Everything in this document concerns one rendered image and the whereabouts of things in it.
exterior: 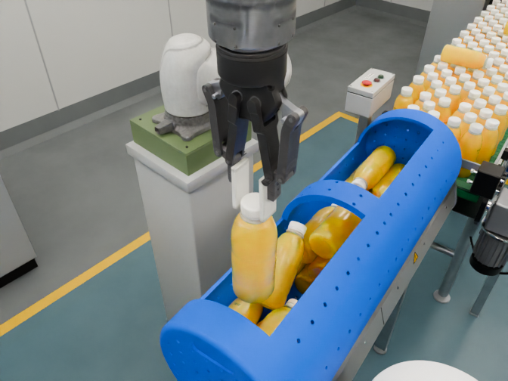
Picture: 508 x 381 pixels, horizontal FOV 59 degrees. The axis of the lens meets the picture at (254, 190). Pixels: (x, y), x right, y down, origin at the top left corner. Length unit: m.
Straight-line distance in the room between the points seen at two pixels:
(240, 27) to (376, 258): 0.59
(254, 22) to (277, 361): 0.49
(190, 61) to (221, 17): 0.88
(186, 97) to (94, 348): 1.32
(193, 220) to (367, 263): 0.74
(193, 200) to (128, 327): 1.01
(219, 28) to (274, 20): 0.05
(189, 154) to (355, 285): 0.70
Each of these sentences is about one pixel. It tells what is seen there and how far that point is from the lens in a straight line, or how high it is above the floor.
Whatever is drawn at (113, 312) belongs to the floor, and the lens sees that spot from 2.35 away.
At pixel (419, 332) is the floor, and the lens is 2.32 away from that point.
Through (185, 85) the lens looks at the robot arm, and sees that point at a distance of 1.34.
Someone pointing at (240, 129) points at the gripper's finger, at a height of 1.55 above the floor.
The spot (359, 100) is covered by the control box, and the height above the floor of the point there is 1.06.
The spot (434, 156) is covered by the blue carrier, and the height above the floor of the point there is 1.20.
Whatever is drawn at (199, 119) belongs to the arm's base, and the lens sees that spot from 1.41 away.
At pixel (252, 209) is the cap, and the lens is 0.59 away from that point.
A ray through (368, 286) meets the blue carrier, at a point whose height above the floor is 1.16.
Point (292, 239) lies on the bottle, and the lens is 0.94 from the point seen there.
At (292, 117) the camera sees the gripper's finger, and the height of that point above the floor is 1.59.
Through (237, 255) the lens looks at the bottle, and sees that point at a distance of 0.65.
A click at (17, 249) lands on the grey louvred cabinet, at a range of 2.52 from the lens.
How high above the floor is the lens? 1.83
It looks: 39 degrees down
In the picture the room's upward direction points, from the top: straight up
